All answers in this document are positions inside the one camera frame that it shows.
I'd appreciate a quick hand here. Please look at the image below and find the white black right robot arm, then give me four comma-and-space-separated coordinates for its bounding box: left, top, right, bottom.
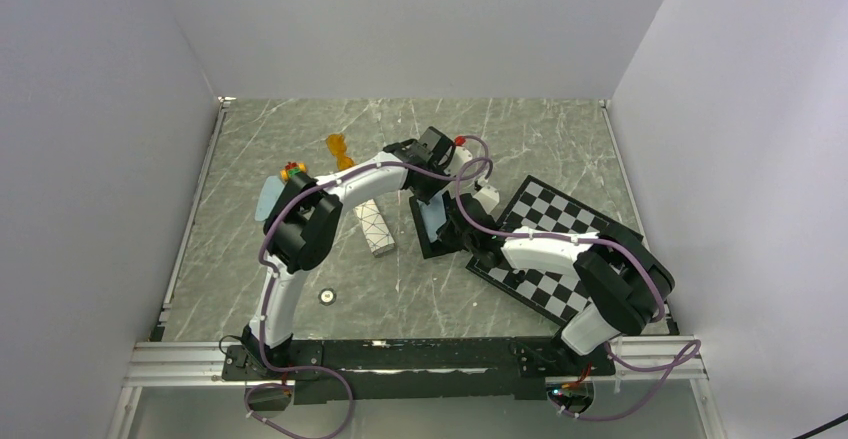
445, 194, 674, 375

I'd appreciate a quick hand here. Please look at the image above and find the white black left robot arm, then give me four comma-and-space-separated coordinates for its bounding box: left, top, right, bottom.
241, 127, 456, 379

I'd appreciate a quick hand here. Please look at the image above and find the white geometric glasses case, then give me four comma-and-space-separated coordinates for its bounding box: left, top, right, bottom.
354, 200, 396, 257

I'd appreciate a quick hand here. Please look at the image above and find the black white chessboard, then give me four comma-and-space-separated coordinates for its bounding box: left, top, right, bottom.
466, 175, 614, 326

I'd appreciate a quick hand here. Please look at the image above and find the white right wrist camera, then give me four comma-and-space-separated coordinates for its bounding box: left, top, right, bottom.
473, 183, 500, 215

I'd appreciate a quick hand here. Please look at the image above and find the small round metal disc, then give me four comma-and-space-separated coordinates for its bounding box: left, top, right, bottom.
319, 288, 337, 306

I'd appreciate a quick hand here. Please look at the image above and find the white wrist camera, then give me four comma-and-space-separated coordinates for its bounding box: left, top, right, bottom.
446, 136, 474, 176
473, 183, 500, 215

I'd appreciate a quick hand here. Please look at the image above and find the black table front rail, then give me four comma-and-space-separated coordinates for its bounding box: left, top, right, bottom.
222, 336, 616, 405

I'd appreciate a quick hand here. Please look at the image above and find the light blue cleaning cloth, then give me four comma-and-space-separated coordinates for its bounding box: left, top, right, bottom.
254, 175, 284, 222

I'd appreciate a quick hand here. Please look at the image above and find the colourful toy brick car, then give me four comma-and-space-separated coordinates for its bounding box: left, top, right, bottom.
279, 162, 308, 183

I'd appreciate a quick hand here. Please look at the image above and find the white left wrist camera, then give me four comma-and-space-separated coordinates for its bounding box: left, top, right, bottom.
446, 136, 474, 176

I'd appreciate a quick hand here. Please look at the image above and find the black glasses case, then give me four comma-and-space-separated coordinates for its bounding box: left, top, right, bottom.
409, 192, 465, 259

